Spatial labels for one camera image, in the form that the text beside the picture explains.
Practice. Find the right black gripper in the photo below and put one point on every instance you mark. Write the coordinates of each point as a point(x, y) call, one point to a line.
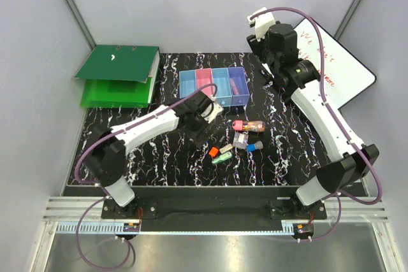
point(255, 46)

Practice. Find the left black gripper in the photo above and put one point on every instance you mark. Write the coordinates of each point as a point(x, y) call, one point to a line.
point(192, 136)

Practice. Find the pink purple eraser stick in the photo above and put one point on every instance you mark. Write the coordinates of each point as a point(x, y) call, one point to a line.
point(234, 87)

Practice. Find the pink capped pencil tube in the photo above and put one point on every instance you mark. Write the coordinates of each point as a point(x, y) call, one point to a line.
point(249, 126)

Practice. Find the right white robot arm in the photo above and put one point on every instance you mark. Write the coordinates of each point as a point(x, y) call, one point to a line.
point(275, 45)

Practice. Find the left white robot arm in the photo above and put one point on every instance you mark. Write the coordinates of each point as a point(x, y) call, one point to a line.
point(106, 157)

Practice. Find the beige small eraser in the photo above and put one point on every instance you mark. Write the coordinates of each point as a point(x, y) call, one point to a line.
point(226, 148)

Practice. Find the black whiteboard stand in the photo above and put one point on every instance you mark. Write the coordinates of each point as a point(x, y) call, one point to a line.
point(278, 83)

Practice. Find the green correction tape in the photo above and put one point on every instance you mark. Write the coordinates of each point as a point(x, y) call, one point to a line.
point(223, 157)

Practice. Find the clear purple pin box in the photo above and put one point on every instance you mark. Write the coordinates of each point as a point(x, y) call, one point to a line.
point(240, 140)

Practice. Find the black marble pattern mat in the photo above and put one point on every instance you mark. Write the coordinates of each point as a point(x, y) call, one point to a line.
point(292, 150)

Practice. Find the blue grey cap sharpener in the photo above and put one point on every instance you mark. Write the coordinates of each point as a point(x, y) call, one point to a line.
point(255, 146)

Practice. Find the white whiteboard with red writing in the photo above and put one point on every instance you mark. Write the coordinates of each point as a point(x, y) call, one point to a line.
point(345, 77)

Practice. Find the bright green plastic folder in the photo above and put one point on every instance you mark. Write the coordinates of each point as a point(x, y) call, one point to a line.
point(117, 94)

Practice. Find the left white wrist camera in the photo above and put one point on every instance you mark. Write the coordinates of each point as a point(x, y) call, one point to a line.
point(212, 111)

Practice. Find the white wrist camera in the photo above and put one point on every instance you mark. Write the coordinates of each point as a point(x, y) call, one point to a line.
point(212, 111)
point(261, 23)

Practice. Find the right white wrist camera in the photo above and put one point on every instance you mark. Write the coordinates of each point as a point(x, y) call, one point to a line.
point(261, 23)

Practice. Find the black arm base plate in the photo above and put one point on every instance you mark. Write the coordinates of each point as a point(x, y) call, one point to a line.
point(214, 209)

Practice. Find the dark green ring binder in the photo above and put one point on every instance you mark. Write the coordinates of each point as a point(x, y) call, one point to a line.
point(119, 63)

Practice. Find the aluminium rail frame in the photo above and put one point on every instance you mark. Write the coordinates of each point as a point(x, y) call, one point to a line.
point(354, 235)

